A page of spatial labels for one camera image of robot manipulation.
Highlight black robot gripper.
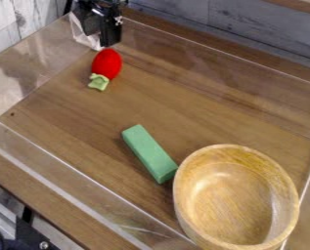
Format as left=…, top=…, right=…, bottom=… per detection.
left=73, top=0, right=129, bottom=47

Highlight red plush strawberry toy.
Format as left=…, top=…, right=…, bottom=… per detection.
left=88, top=49, right=123, bottom=91

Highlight clear acrylic tray walls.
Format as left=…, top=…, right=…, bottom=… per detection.
left=0, top=12, right=310, bottom=250

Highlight green rectangular block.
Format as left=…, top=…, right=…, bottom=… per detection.
left=123, top=124, right=179, bottom=184

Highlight wooden bowl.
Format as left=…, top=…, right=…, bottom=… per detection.
left=173, top=144, right=299, bottom=250

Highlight black metal table clamp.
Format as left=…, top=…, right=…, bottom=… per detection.
left=14, top=216, right=62, bottom=250

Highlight clear acrylic corner bracket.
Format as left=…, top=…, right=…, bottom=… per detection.
left=69, top=13, right=104, bottom=52

